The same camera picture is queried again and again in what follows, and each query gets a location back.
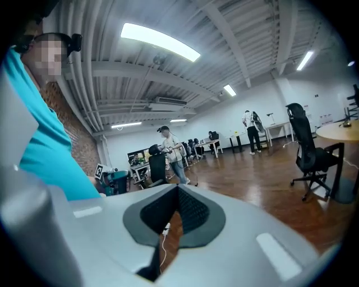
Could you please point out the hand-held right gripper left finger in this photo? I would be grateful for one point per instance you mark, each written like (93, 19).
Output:
(112, 238)

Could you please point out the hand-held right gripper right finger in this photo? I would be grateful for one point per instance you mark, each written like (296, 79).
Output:
(238, 252)

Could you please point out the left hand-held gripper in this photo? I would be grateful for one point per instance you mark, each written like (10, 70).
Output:
(116, 182)

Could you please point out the black office chair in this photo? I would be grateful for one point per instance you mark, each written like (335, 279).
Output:
(304, 134)

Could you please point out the black swivel chair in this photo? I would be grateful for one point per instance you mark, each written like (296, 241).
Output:
(157, 165)

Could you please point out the small white desk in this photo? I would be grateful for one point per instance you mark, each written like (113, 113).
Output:
(138, 167)

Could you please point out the white power strip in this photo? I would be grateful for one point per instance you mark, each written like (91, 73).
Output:
(166, 228)

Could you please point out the ceiling light panel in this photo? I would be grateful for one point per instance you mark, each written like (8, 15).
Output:
(230, 90)
(305, 60)
(126, 125)
(178, 120)
(160, 42)

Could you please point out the person's teal shirt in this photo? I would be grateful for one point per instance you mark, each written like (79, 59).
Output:
(50, 140)

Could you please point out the ceiling air conditioner unit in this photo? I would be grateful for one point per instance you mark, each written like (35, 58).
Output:
(171, 101)

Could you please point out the wooden desk white legs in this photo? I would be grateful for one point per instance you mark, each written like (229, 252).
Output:
(209, 143)

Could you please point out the pale round table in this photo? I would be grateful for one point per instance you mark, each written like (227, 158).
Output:
(234, 136)

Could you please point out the pale wooden desk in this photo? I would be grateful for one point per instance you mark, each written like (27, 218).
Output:
(277, 125)

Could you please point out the black desk lamp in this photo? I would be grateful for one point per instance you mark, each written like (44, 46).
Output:
(270, 115)

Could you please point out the person's head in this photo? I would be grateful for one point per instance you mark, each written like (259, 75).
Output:
(47, 56)

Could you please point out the round wooden table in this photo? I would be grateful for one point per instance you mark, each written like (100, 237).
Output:
(336, 133)

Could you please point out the black metal railing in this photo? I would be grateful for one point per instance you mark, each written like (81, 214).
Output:
(355, 98)

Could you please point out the black head-worn camera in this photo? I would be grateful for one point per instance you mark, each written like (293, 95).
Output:
(76, 42)

